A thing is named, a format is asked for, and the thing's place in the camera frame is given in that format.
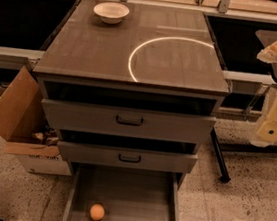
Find black middle drawer handle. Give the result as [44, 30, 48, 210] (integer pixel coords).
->
[118, 154, 142, 164]

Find open cardboard box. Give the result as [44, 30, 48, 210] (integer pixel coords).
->
[0, 67, 72, 176]

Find top grey drawer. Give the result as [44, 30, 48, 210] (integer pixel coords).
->
[41, 99, 216, 144]

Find bottom open grey drawer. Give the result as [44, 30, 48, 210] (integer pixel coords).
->
[62, 164, 179, 221]

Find middle grey drawer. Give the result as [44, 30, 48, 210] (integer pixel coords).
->
[58, 141, 197, 174]

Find white bowl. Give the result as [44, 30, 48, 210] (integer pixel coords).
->
[93, 2, 130, 25]

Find black top drawer handle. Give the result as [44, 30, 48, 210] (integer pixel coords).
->
[115, 115, 144, 127]

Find orange fruit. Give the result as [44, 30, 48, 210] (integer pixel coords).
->
[89, 203, 105, 221]

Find grey drawer cabinet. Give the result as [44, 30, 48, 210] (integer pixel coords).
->
[21, 0, 241, 191]

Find black stand with tray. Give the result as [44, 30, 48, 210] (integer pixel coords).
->
[203, 23, 277, 190]

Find black drawer handle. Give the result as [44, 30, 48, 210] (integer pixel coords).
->
[118, 154, 142, 164]
[115, 115, 144, 127]

